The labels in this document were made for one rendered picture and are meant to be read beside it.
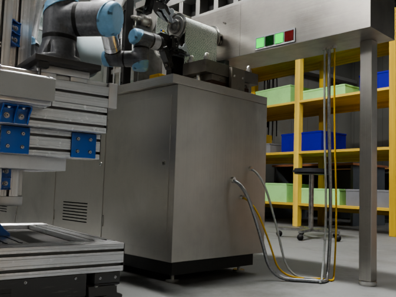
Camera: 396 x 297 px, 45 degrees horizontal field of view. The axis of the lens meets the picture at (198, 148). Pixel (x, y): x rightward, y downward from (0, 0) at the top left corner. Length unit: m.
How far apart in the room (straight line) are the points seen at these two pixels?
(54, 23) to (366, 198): 1.53
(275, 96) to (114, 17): 4.84
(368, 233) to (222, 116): 0.85
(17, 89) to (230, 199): 1.19
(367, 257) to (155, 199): 1.00
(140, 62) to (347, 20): 0.96
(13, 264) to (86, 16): 0.82
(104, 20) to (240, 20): 1.21
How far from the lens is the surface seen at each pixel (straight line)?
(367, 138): 2.36
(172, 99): 2.09
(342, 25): 2.35
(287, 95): 6.23
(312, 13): 2.46
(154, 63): 2.86
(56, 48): 1.69
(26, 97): 1.49
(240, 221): 2.35
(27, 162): 1.74
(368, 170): 2.35
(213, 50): 2.66
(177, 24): 2.55
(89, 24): 1.69
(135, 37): 2.28
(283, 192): 6.11
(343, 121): 9.37
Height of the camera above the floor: 0.41
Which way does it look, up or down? 5 degrees up
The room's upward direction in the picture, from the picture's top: 2 degrees clockwise
